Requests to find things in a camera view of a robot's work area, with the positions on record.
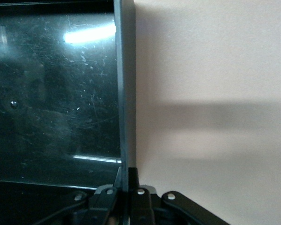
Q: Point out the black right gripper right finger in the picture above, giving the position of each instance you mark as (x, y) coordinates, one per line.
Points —
(141, 201)

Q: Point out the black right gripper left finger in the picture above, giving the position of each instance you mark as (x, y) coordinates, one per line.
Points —
(103, 201)

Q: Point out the black plastic box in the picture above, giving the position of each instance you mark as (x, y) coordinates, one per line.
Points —
(56, 93)

